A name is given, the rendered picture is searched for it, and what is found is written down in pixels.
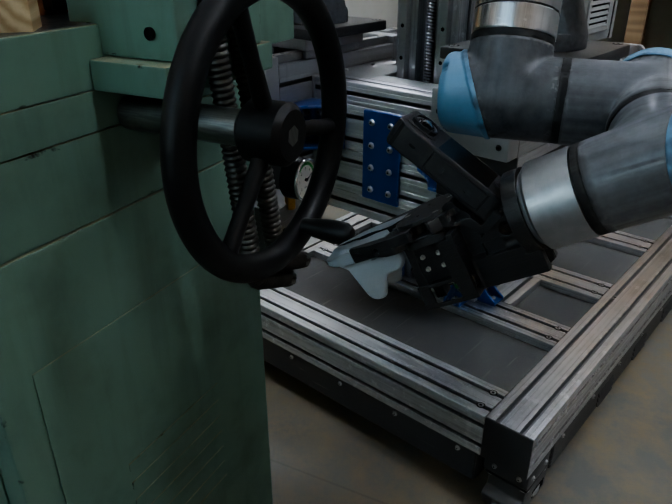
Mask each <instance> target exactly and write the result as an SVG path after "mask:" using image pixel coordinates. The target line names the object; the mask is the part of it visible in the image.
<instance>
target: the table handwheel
mask: <svg viewBox="0 0 672 504"><path fill-rule="evenodd" d="M258 1H260V0H202V1H201V2H200V4H199V5H198V7H197V8H196V10H195V11H194V13H193V14H192V16H191V18H190V20H189V21H188V23H187V25H186V27H185V29H184V31H183V33H182V35H181V38H180V40H179V43H178V45H177V48H176V50H175V53H174V56H173V59H172V62H171V66H170V69H169V73H168V77H167V81H166V86H165V91H164V96H163V99H156V98H148V97H141V96H134V95H125V96H124V97H123V98H122V99H121V100H120V102H119V104H118V109H117V114H118V119H119V122H120V123H121V125H122V126H123V127H125V128H127V129H133V130H139V131H145V132H151V133H157V134H160V140H159V147H160V168H161V176H162V183H163V189H164V194H165V199H166V203H167V206H168V210H169V213H170V216H171V219H172V222H173V224H174V227H175V229H176V231H177V233H178V235H179V237H180V239H181V241H182V243H183V244H184V246H185V247H186V249H187V250H188V252H189V253H190V254H191V256H192V257H193V258H194V259H195V261H196V262H197V263H198V264H199V265H200V266H201V267H203V268H204V269H205V270H206V271H208V272H209V273H211V274H212V275H214V276H216V277H218V278H220V279H222V280H225V281H229V282H234V283H252V282H257V281H261V280H264V279H266V278H268V277H270V276H272V275H274V274H276V273H277V272H279V271H280V270H282V269H283V268H284V267H286V266H287V265H288V264H289V263H290V262H291V261H292V260H293V259H294V258H295V257H296V256H297V255H298V254H299V253H300V252H301V250H302V249H303V248H304V246H305V245H306V244H307V242H308V241H309V239H310V238H311V236H309V235H307V234H304V233H301V232H300V222H301V220H302V219H303V218H322V216H323V214H324V212H325V209H326V207H327V204H328V202H329V199H330V197H331V194H332V191H333V188H334V184H335V181H336V178H337V174H338V170H339V166H340V161H341V156H342V151H343V144H344V137H345V128H346V113H347V89H346V75H345V66H344V60H343V54H342V49H341V45H340V41H339V37H338V34H337V31H336V28H335V25H334V22H333V20H332V17H331V15H330V13H329V10H328V8H327V7H326V5H325V3H324V1H323V0H280V1H282V2H284V3H285V4H287V5H288V6H289V7H291V8H292V9H293V10H294V11H295V12H296V14H297V15H298V16H299V18H300V19H301V21H302V23H303V24H304V26H305V28H306V30H307V32H308V34H309V37H310V39H311V42H312V45H313V48H314V51H315V55H316V59H317V64H318V69H319V76H320V85H321V119H315V120H305V119H304V116H303V114H302V112H301V111H300V109H299V107H298V106H297V105H296V104H295V103H292V102H286V101H278V100H272V98H271V95H270V91H269V88H268V84H267V81H266V77H265V74H264V70H263V67H262V63H261V60H260V56H259V52H258V47H257V43H256V39H255V35H254V30H253V26H252V22H251V18H250V13H249V9H248V7H249V6H251V5H252V4H254V3H256V2H258ZM231 25H232V28H233V31H234V35H235V38H236V42H237V45H238V48H239V52H240V55H241V58H242V62H243V66H244V70H245V74H246V78H247V82H248V86H249V91H250V95H251V99H250V100H248V101H247V102H246V103H245V104H244V105H243V107H242V108H241V109H238V108H231V107H223V106H216V105H208V104H201V101H202V97H203V92H204V88H205V84H206V80H207V77H208V73H209V70H210V67H211V64H212V61H213V59H214V56H215V54H216V52H217V50H218V47H219V45H220V43H221V42H222V40H223V38H224V36H225V35H226V33H227V31H228V30H229V28H230V27H231ZM318 134H320V136H319V143H318V149H317V155H316V159H315V164H314V168H313V171H312V175H311V178H310V181H309V184H308V187H307V190H306V192H305V195H304V197H303V199H302V202H301V204H300V206H299V208H298V210H297V212H296V213H295V215H294V217H293V218H292V220H291V222H290V223H289V224H288V226H287V227H286V228H285V230H284V231H283V232H282V233H281V235H280V236H279V237H278V238H277V239H276V240H275V241H274V242H272V243H271V244H270V245H269V246H267V247H266V248H264V249H262V250H260V251H258V252H255V253H252V254H241V253H239V250H240V247H241V244H242V241H243V238H244V235H245V232H246V229H247V226H248V223H249V220H250V216H251V213H252V210H253V207H254V205H255V202H256V200H257V197H258V194H259V192H260V189H261V186H262V184H263V181H264V178H265V176H266V173H267V170H268V168H269V165H273V166H279V167H288V166H290V165H291V164H292V163H293V162H294V161H295V160H296V159H297V158H298V157H299V156H300V154H301V152H302V150H303V147H304V144H305V139H306V136H309V135H318ZM197 140H200V141H206V142H212V143H218V144H224V145H230V146H236V147H237V149H238V152H239V154H240V155H241V157H242V158H243V159H244V160H246V161H250V164H249V167H248V170H247V173H246V176H245V180H244V183H243V186H242V189H241V192H240V195H239V199H238V202H237V205H236V207H235V210H234V213H233V215H232V218H231V221H230V224H229V226H228V229H227V232H226V234H225V237H224V240H223V242H222V241H221V239H220V238H219V237H218V235H217V234H216V232H215V230H214V228H213V226H212V224H211V222H210V220H209V218H208V215H207V212H206V209H205V206H204V203H203V199H202V195H201V190H200V184H199V177H198V166H197Z"/></svg>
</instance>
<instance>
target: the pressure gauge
mask: <svg viewBox="0 0 672 504"><path fill-rule="evenodd" d="M314 164H315V162H314V161H313V160H312V159H311V158H303V157H298V158H297V159H296V160H295V161H294V162H293V163H292V164H291V165H290V166H288V167H282V168H281V171H280V176H279V186H280V190H281V192H282V194H283V196H285V203H286V204H287V205H288V210H294V209H295V208H296V199H297V200H300V201H302V199H303V197H304V195H305V192H306V190H307V187H308V184H309V181H310V178H311V176H310V174H311V173H312V171H313V168H314ZM311 175H312V174H311ZM309 176H310V177H309ZM308 177H309V179H308V181H305V178H308Z"/></svg>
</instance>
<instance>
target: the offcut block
mask: <svg viewBox="0 0 672 504"><path fill-rule="evenodd" d="M40 27H42V23H41V17H40V12H39V7H38V2H37V0H0V33H18V32H34V31H36V30H37V29H39V28H40Z"/></svg>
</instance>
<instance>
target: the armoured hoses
mask: <svg viewBox="0 0 672 504"><path fill-rule="evenodd" d="M228 32H229V36H228V37H229V38H230V39H231V40H230V42H229V43H230V45H231V46H232V47H231V48H230V50H231V51H232V52H233V53H232V55H231V56H232V58H234V60H233V62H232V63H233V64H234V65H235V66H234V70H235V71H236V73H235V76H236V77H237V79H236V83H238V85H237V89H238V90H239V92H238V95H239V96H240V98H239V101H240V102H241V104H240V107H241V108H242V107H243V105H244V104H245V103H246V102H247V101H248V100H250V99H251V95H250V91H249V86H248V82H247V78H246V74H245V70H244V66H243V62H242V58H241V55H240V52H239V48H238V45H237V42H236V38H235V35H234V31H233V28H232V25H231V27H230V28H229V30H228ZM226 41H227V37H226V36H224V38H223V40H222V42H221V43H220V45H219V47H218V50H217V52H216V54H215V56H214V59H213V61H212V64H211V67H210V70H209V74H208V77H209V78H210V79H211V80H210V81H209V84H210V85H211V88H210V90H211V91H212V92H213V93H212V95H211V97H212V98H213V99H214V100H213V102H212V103H213V104H214V105H216V106H223V107H231V108H237V107H238V105H237V103H235V102H236V100H237V98H236V97H235V93H236V92H235V91H234V90H233V89H234V87H235V85H234V84H233V80H234V79H233V78H232V77H231V76H232V73H233V72H232V71H231V70H230V69H231V67H232V66H231V64H229V62H230V60H231V59H230V58H229V57H228V55H229V53H230V52H229V51H228V50H227V48H228V46H229V45H228V44H227V43H226ZM220 147H221V148H222V151H221V153H222V154H223V157H222V159H223V160H224V163H223V165H224V166H225V169H224V171H225V172H226V175H225V176H226V177H227V181H226V182H227V183H228V186H227V188H228V189H229V192H228V193H229V194H230V197H229V199H230V200H231V203H230V205H231V206H232V208H231V210H232V211H233V213H234V210H235V207H236V205H237V202H238V199H239V195H240V192H241V189H242V186H243V183H244V180H245V176H246V173H247V170H246V169H247V165H246V160H244V159H243V158H242V157H241V155H240V154H239V152H238V149H237V147H236V146H230V145H224V144H221V145H220ZM273 178H274V174H273V169H272V165H269V168H268V170H267V173H266V176H265V178H264V181H263V184H262V186H261V189H260V192H259V194H258V197H257V200H256V201H257V202H258V203H257V206H258V207H259V208H258V211H259V212H260V213H259V216H260V221H261V226H262V231H263V234H262V235H263V236H264V237H263V240H264V241H265V242H264V245H265V248H266V247H267V246H269V245H270V244H271V243H272V242H274V241H275V240H276V239H277V238H278V237H279V236H280V235H281V233H282V232H283V230H282V225H281V220H280V215H279V213H280V211H279V210H278V209H279V205H278V200H277V195H276V191H277V190H276V189H275V188H276V185H275V184H274V183H275V180H274V179H273ZM254 211H255V210H254V209H253V210H252V213H251V216H250V220H249V223H248V226H247V229H246V232H245V235H244V238H243V241H242V244H241V247H240V250H239V253H241V254H252V253H255V252H258V251H260V246H259V243H260V242H259V241H258V239H259V237H258V236H257V235H258V231H257V226H256V220H255V215H254ZM233 213H232V215H233ZM310 261H311V258H310V255H309V254H308V253H307V252H305V251H303V250H302V251H301V252H300V253H299V254H298V255H297V256H296V257H295V258H294V259H293V260H292V261H291V262H290V263H289V264H288V265H287V266H286V267H284V268H283V269H282V270H280V271H279V272H277V273H276V274H274V275H272V276H270V277H268V278H266V279H264V280H261V281H257V282H252V283H248V284H249V285H250V287H252V288H254V289H257V290H262V289H270V288H280V287H288V286H292V285H293V284H295V283H296V279H297V277H296V275H297V274H296V273H295V272H294V271H293V269H302V268H305V267H307V266H308V265H310Z"/></svg>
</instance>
